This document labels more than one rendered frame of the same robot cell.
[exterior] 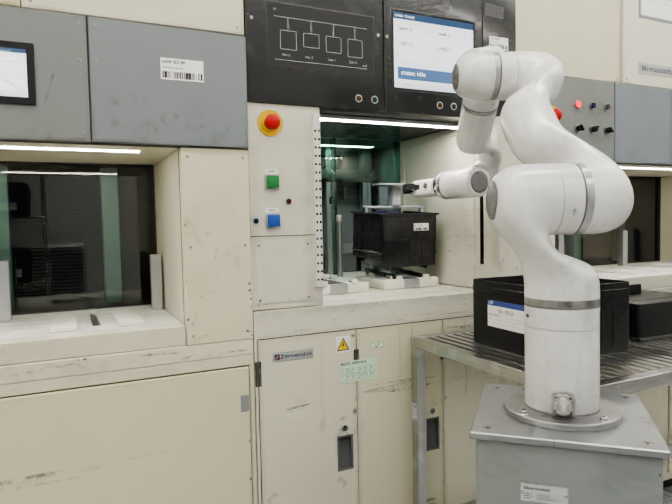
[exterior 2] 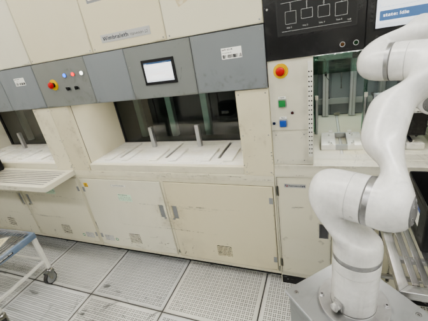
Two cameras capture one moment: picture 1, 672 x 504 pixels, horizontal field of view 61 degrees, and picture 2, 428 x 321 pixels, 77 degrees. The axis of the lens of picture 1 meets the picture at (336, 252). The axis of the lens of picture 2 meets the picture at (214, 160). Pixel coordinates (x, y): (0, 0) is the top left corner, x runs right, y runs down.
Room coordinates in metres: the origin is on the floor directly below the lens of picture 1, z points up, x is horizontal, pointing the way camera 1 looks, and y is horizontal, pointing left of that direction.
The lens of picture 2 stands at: (0.36, -0.58, 1.52)
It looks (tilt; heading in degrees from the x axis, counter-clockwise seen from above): 24 degrees down; 50
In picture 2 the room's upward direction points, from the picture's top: 10 degrees counter-clockwise
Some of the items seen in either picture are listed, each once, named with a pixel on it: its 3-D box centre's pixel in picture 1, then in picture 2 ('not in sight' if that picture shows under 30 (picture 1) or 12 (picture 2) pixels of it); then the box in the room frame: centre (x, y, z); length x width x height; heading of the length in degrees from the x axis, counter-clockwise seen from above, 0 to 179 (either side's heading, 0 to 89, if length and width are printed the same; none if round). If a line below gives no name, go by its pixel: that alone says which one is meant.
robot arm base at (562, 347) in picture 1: (561, 358); (354, 279); (0.96, -0.38, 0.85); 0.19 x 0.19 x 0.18
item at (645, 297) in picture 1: (630, 306); not in sight; (1.68, -0.87, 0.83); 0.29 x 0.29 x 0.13; 24
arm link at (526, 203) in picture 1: (542, 234); (346, 214); (0.96, -0.35, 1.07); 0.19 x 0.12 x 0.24; 91
